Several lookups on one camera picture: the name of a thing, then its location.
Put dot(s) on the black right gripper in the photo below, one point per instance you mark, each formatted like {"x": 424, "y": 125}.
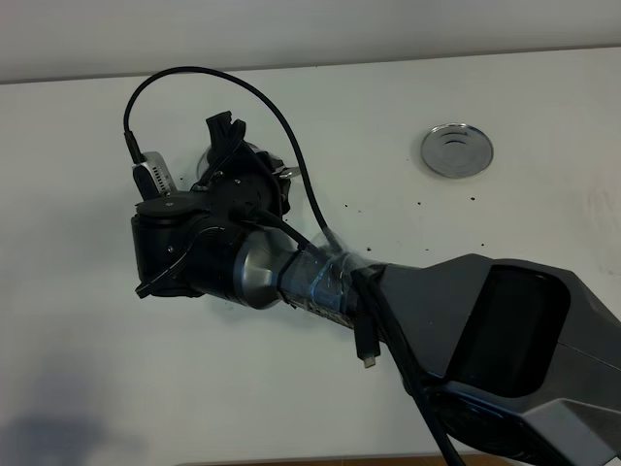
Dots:
{"x": 238, "y": 175}

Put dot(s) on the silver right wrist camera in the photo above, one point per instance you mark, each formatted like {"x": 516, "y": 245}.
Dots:
{"x": 152, "y": 176}

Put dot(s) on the round steel teapot coaster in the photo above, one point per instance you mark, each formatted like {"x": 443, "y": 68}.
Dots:
{"x": 456, "y": 150}

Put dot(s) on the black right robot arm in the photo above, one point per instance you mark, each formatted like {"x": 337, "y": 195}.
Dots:
{"x": 509, "y": 357}

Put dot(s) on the stainless steel teapot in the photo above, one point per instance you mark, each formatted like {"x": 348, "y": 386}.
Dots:
{"x": 279, "y": 169}

